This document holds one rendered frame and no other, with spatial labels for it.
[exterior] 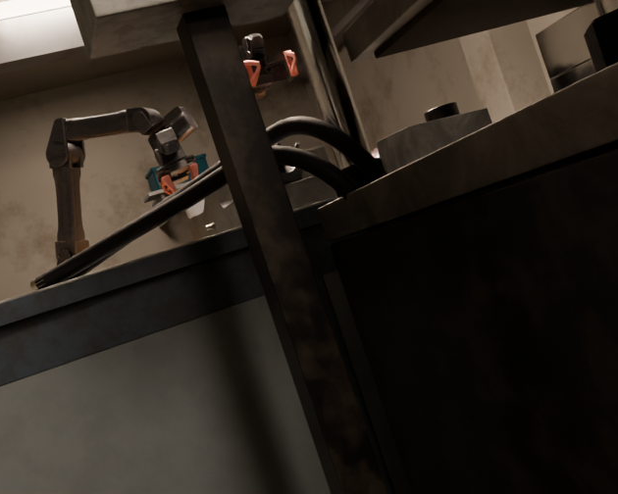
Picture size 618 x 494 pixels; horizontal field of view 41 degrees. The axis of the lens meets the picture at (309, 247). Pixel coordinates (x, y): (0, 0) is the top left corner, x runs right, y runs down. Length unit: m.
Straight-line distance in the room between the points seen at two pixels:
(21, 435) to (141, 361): 0.22
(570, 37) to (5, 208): 6.50
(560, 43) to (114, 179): 6.41
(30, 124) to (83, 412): 6.41
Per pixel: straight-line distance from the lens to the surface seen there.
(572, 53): 1.49
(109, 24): 1.10
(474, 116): 1.95
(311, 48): 1.37
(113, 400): 1.42
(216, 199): 1.71
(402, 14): 1.19
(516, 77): 5.00
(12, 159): 7.66
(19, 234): 7.54
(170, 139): 2.01
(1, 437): 1.42
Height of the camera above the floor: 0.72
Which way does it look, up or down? level
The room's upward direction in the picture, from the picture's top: 18 degrees counter-clockwise
